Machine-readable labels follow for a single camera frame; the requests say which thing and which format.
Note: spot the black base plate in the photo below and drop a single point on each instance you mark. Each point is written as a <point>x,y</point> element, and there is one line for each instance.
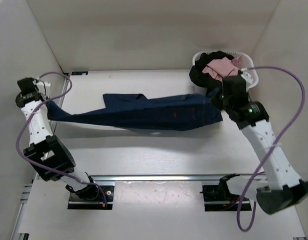
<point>216,201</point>
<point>96,202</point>

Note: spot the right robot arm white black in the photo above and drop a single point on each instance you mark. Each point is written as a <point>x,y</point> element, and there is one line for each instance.
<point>283,186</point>

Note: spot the dark blue denim trousers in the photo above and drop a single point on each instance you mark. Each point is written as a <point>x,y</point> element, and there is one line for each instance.
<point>135,111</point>

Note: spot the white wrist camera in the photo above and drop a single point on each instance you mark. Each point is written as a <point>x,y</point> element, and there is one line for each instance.
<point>44,87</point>
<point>243,72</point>

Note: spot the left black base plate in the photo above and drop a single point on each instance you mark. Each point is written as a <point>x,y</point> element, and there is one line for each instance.
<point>96,202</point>

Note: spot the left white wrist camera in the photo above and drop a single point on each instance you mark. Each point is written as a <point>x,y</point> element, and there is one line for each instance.
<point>44,87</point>

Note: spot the pink garment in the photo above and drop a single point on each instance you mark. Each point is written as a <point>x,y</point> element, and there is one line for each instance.
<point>220,68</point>

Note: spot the white plastic laundry basket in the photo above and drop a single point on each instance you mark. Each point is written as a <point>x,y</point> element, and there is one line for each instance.
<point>246,63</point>

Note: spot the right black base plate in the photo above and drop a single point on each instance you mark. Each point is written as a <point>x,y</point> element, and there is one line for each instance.
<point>216,201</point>

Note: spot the black garment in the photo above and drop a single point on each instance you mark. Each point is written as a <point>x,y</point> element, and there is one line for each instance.
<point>206,80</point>

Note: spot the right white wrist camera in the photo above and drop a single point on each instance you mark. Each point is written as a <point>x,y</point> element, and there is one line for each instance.
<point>243,72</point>

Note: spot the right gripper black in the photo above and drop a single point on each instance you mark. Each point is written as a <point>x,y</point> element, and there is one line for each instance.
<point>215,99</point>

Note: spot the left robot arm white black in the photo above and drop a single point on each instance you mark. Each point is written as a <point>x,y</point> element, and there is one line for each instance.
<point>48,155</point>

